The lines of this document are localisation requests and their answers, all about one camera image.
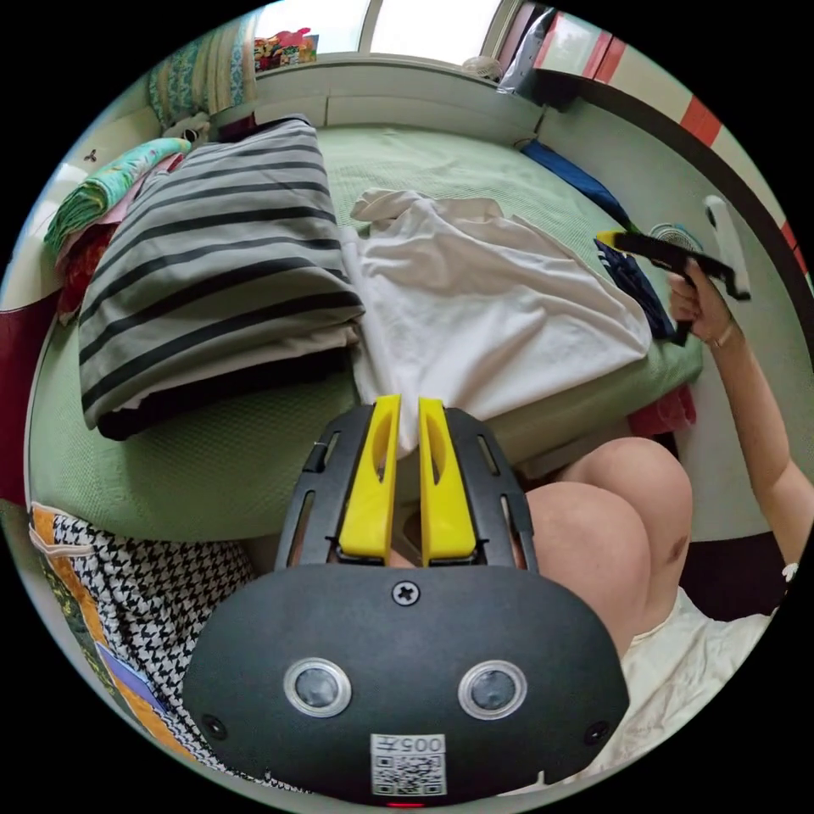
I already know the blue garment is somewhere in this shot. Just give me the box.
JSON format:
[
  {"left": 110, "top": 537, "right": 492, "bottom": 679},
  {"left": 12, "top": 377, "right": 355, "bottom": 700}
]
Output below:
[{"left": 520, "top": 139, "right": 677, "bottom": 344}]

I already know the white t-shirt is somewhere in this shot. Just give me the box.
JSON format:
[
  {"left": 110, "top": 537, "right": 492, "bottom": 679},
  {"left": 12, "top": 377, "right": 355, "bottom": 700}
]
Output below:
[{"left": 342, "top": 187, "right": 655, "bottom": 460}]

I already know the small blue white fan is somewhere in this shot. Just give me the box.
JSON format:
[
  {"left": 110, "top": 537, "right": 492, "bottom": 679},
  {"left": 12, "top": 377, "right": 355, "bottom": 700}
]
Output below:
[{"left": 647, "top": 221, "right": 705, "bottom": 254}]

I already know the green patterned curtain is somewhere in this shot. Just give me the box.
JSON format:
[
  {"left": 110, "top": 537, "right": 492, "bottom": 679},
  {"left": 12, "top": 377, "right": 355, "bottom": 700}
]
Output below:
[{"left": 148, "top": 17, "right": 259, "bottom": 130}]

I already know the pile of clothes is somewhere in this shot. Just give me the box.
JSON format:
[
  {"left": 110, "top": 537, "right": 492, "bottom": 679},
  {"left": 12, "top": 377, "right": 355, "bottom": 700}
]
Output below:
[{"left": 42, "top": 137, "right": 193, "bottom": 326}]

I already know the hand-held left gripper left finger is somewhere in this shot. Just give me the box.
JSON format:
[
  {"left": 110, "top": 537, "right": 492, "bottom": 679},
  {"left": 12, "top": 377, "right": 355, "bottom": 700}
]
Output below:
[{"left": 337, "top": 393, "right": 403, "bottom": 566}]

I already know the person's right forearm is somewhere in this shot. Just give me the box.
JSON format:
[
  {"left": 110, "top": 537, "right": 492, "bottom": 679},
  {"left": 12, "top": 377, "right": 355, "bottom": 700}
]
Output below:
[{"left": 706, "top": 327, "right": 814, "bottom": 577}]

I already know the white cupboard with red stripes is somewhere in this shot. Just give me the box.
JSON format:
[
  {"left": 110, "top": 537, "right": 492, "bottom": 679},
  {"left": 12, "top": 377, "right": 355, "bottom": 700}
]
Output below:
[{"left": 531, "top": 11, "right": 814, "bottom": 291}]

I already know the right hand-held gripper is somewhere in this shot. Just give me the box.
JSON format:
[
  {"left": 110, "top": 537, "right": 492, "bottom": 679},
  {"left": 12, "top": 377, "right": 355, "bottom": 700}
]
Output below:
[{"left": 594, "top": 231, "right": 753, "bottom": 348}]

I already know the colourful printed box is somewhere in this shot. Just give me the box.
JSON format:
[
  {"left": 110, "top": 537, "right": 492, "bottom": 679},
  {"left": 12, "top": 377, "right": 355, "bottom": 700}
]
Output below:
[{"left": 253, "top": 27, "right": 319, "bottom": 74}]

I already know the window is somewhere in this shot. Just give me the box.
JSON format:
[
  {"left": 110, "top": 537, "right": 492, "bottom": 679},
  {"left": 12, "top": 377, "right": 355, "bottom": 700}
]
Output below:
[{"left": 353, "top": 0, "right": 513, "bottom": 59}]

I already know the houndstooth patchwork cloth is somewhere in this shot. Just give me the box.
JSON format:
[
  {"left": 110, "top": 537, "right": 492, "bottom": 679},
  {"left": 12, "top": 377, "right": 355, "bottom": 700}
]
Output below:
[{"left": 27, "top": 500, "right": 308, "bottom": 793}]

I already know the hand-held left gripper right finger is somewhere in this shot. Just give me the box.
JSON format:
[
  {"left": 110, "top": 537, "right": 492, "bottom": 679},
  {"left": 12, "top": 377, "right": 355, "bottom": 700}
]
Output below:
[{"left": 417, "top": 397, "right": 477, "bottom": 568}]

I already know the person's right hand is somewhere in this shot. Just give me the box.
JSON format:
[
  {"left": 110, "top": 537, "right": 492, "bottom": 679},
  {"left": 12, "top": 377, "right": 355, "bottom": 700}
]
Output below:
[{"left": 667, "top": 259, "right": 743, "bottom": 348}]

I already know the bed with green mat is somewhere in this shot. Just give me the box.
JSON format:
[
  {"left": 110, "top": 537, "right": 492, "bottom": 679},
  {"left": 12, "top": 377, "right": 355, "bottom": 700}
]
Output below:
[{"left": 25, "top": 124, "right": 705, "bottom": 543}]

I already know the person's body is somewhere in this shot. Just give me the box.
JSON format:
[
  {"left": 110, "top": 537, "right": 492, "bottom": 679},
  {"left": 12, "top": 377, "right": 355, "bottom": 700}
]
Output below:
[{"left": 522, "top": 436, "right": 787, "bottom": 784}]

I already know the grey black striped folded blanket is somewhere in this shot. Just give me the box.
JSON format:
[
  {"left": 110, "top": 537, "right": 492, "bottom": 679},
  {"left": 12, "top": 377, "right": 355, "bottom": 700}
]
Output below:
[{"left": 77, "top": 117, "right": 367, "bottom": 442}]

